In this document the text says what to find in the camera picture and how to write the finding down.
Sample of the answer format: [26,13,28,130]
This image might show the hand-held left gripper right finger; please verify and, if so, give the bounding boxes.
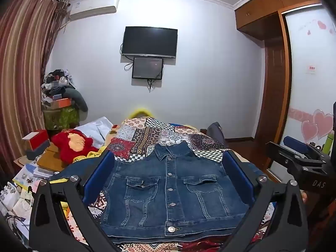
[223,151,308,252]

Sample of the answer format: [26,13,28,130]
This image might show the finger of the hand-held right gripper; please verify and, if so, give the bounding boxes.
[265,141,326,170]
[284,136,319,154]

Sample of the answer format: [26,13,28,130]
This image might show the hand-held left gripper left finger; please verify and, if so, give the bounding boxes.
[28,151,122,252]

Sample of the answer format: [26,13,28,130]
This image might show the blue denim jacket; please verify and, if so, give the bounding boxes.
[50,140,263,244]

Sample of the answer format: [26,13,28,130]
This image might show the green bottle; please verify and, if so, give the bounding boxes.
[323,132,335,154]

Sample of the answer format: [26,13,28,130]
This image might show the red plush toy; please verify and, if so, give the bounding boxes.
[51,129,100,163]

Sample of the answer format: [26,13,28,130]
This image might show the dark grey bag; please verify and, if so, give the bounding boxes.
[207,122,226,145]

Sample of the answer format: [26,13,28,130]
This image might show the patchwork patterned blanket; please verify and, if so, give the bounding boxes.
[60,117,276,252]

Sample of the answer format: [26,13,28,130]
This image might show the white heart-print sliding door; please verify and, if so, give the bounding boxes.
[268,4,336,181]

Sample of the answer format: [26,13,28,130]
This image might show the dark blue box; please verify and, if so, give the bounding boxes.
[26,140,51,160]

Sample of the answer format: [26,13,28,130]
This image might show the stack of magazines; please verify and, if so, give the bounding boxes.
[12,160,57,189]

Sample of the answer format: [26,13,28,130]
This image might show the red box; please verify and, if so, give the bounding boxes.
[22,129,50,151]

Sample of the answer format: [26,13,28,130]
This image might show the orange box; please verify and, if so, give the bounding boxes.
[50,98,72,109]

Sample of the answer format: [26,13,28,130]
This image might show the white paper bags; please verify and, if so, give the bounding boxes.
[0,181,34,221]

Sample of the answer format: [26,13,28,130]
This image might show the pile of clutter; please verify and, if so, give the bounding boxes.
[41,70,76,103]

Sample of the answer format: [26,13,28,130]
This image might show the small black monitor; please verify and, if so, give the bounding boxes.
[132,56,164,80]

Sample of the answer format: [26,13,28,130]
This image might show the wooden wardrobe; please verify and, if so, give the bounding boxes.
[234,0,326,163]

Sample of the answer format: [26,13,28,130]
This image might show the striped brown curtain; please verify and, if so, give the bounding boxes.
[0,0,69,174]

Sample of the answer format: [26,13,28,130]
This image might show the white air conditioner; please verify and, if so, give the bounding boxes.
[67,0,120,21]

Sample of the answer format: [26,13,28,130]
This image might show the wall-mounted black television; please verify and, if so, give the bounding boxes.
[122,26,178,59]

